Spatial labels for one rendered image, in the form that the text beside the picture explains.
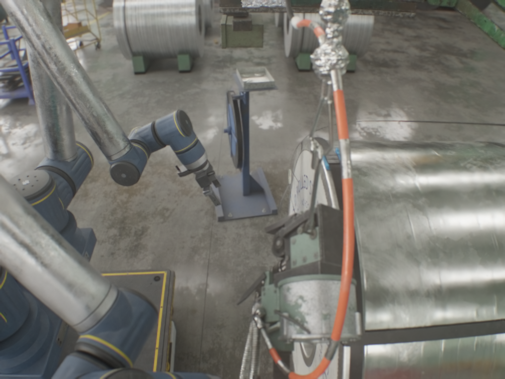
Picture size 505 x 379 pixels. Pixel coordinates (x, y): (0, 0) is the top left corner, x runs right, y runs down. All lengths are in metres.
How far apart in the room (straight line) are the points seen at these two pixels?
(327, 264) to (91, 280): 0.41
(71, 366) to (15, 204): 0.27
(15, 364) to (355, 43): 5.69
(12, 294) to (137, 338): 0.62
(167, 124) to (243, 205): 1.76
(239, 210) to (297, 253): 2.26
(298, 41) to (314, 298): 5.36
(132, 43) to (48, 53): 4.86
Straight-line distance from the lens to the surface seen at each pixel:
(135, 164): 1.25
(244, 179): 2.96
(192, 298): 2.39
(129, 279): 2.11
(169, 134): 1.33
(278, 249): 0.77
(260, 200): 3.02
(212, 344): 2.20
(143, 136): 1.37
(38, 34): 1.18
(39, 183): 1.46
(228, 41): 1.77
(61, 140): 1.58
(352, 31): 5.90
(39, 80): 1.48
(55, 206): 1.49
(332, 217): 0.68
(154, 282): 2.05
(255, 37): 1.76
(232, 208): 2.95
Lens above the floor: 1.93
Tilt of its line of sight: 38 degrees down
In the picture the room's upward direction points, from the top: straight up
